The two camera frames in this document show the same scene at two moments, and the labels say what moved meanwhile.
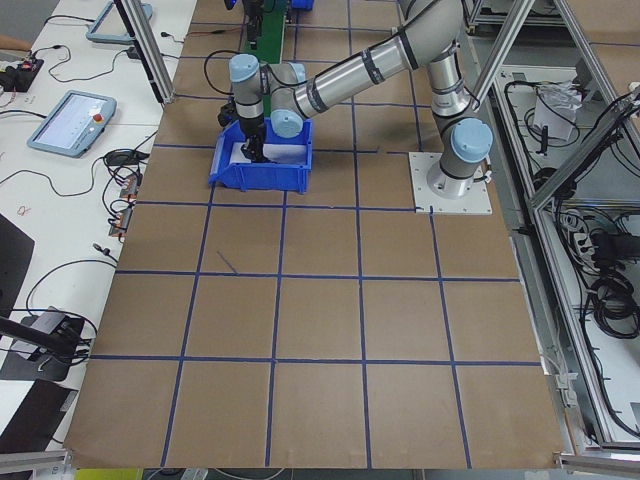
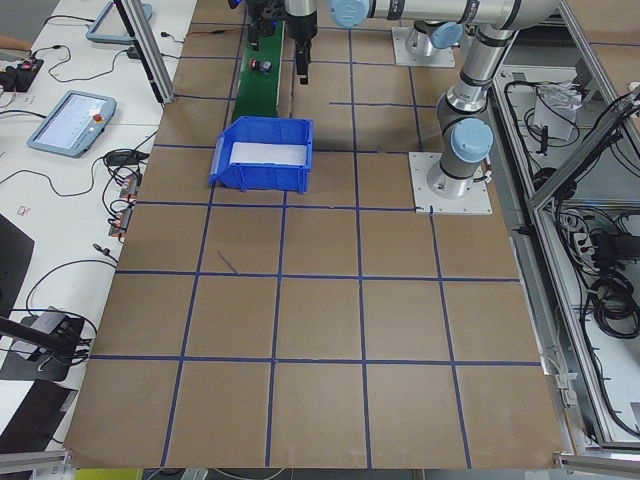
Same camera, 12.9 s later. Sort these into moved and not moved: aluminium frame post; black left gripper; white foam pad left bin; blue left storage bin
Moved: black left gripper
Not moved: blue left storage bin; white foam pad left bin; aluminium frame post
